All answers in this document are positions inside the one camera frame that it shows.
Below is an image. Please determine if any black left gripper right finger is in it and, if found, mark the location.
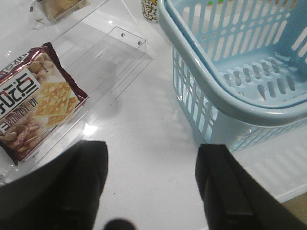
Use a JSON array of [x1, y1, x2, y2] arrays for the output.
[[195, 144, 307, 230]]

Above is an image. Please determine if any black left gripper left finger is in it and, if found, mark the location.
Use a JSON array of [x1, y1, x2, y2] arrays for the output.
[[0, 140, 108, 230]]

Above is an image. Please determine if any bread slice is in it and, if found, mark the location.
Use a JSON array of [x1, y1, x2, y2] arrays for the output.
[[36, 0, 90, 23]]

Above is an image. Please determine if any light blue plastic basket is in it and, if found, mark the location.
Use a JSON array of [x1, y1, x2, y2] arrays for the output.
[[157, 0, 307, 151]]

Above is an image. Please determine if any maroon biscuit packet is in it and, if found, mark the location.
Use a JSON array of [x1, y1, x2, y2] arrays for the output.
[[0, 42, 88, 165]]

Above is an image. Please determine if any clear acrylic display shelf left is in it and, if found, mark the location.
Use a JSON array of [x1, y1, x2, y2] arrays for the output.
[[0, 0, 148, 186]]

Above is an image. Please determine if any yellow paper cup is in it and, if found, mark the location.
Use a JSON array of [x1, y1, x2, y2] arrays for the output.
[[141, 0, 158, 23]]

